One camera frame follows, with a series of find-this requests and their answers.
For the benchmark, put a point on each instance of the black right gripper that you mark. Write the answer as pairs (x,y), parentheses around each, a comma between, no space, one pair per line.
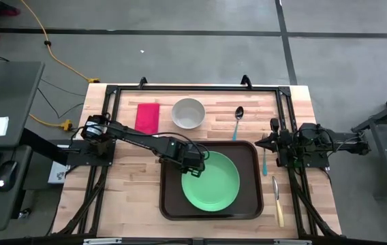
(287,144)

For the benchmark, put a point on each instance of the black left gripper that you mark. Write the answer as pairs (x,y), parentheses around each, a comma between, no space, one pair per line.
(191,156)

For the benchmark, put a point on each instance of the green plate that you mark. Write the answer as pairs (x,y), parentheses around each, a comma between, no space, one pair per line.
(214,187)

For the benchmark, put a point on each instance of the white bowl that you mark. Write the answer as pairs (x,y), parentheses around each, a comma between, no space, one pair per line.
(188,113)

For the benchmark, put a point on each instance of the red cloth napkin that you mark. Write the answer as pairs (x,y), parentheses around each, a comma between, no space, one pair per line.
(147,117)

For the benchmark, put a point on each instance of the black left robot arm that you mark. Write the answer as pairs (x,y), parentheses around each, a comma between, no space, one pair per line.
(139,137)

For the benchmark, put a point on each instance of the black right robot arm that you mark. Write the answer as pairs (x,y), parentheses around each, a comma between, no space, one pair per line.
(333,143)

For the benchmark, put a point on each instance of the brown plastic tray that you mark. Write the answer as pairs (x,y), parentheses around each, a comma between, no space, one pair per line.
(173,204)

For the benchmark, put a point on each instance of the black metal cart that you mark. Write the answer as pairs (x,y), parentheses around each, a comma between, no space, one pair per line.
(372,122)

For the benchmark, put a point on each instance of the silver aluminium bar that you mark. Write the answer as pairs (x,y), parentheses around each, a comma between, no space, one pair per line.
(102,241)
(292,242)

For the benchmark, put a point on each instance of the white printed box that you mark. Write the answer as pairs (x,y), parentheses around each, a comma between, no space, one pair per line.
(57,173)

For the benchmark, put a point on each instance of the metal desk foot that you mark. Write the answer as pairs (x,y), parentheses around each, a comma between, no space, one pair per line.
(25,213)

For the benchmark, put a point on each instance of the black computer mouse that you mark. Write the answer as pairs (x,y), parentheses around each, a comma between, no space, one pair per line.
(7,175)

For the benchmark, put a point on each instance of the grey desk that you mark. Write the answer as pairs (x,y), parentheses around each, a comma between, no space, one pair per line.
(6,88)

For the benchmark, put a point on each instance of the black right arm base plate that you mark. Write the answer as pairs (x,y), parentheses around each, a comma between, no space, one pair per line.
(319,162)

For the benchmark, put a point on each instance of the black aluminium rig frame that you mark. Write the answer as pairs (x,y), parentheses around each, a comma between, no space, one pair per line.
(197,88)

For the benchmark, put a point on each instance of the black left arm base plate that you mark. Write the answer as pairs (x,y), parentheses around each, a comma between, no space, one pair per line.
(77,158)

